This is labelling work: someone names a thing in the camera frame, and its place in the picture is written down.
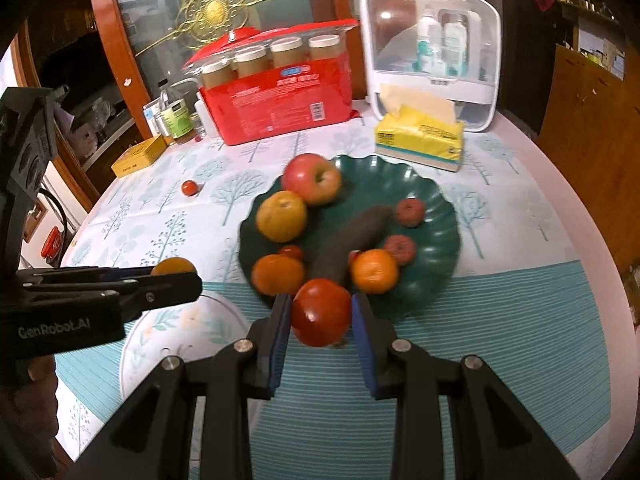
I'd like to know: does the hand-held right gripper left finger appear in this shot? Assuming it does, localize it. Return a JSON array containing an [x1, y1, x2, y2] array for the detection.
[[65, 292, 293, 480]]

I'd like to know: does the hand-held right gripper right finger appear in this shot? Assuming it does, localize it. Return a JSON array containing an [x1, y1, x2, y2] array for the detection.
[[350, 292, 583, 480]]

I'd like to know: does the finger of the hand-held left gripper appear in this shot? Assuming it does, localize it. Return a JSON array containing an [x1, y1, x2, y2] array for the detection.
[[15, 266, 156, 286], [22, 272, 203, 323]]

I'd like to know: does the small mandarin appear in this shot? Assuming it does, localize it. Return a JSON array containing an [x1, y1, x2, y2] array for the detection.
[[150, 256, 197, 277]]

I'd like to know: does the medium mandarin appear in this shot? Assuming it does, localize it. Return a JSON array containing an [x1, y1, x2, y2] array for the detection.
[[251, 254, 306, 297]]

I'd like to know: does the mandarin with stem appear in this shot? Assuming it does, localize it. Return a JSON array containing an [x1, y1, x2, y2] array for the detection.
[[350, 248, 400, 295]]

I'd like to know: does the small wrinkled dark red fruit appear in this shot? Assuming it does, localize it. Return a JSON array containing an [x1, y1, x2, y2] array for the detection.
[[384, 235, 417, 266]]

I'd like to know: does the dark green scalloped plate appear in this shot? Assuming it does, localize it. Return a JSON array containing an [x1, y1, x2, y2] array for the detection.
[[239, 154, 461, 318]]

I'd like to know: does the large orange with red sticker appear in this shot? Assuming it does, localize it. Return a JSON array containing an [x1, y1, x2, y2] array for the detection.
[[256, 190, 308, 243]]

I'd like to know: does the large wrinkled dark red fruit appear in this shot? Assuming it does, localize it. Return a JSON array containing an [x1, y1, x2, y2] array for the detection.
[[396, 198, 426, 228]]

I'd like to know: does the red apple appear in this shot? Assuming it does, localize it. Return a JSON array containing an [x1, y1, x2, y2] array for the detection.
[[282, 153, 343, 206]]

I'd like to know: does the small red object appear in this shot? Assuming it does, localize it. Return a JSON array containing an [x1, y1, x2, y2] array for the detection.
[[41, 227, 63, 261]]

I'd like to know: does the dark cucumber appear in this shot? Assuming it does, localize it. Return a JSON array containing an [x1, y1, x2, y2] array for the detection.
[[307, 206, 396, 286]]

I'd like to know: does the yellow flat box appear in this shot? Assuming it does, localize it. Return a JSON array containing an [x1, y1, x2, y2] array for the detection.
[[111, 135, 167, 178]]

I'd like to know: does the tree print tablecloth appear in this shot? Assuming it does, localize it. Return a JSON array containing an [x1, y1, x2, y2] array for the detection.
[[52, 105, 640, 480]]

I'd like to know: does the green label jar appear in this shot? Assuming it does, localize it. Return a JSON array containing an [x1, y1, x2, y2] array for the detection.
[[162, 102, 194, 144]]

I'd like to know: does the white and blue carton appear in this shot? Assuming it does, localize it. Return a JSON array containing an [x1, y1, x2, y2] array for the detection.
[[143, 100, 162, 136]]

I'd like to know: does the white plastic bottle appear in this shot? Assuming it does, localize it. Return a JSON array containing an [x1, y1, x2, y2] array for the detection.
[[192, 92, 219, 138]]

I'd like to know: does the yellow tissue pack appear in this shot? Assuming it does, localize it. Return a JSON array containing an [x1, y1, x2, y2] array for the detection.
[[374, 84, 466, 173]]

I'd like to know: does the red jar multipack package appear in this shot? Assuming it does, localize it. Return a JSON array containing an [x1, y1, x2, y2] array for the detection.
[[182, 19, 360, 147]]

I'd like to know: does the jar with white lid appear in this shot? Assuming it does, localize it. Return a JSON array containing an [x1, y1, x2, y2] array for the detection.
[[270, 37, 307, 68], [235, 46, 271, 79], [201, 60, 237, 88], [307, 33, 346, 61]]

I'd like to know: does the wooden glass cabinet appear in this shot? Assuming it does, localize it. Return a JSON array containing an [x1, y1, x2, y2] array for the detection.
[[10, 0, 416, 211]]

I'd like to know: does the white clear storage box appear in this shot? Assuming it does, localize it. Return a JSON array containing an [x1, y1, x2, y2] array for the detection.
[[359, 0, 502, 133]]

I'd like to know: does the gold ornament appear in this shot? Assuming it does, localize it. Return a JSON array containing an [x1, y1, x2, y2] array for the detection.
[[135, 0, 331, 56]]

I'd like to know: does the white bottle with teal label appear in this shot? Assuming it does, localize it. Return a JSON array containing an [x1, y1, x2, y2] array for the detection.
[[415, 7, 443, 73], [441, 15, 468, 78]]

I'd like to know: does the brown wooden cabinet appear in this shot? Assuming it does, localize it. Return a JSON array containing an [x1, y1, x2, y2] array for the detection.
[[537, 45, 640, 271]]

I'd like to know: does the black cable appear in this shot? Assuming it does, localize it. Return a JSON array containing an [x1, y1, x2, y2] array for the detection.
[[37, 187, 73, 233]]

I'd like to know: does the cluttered wall shelf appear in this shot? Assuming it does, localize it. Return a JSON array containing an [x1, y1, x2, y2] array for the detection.
[[552, 0, 632, 81]]

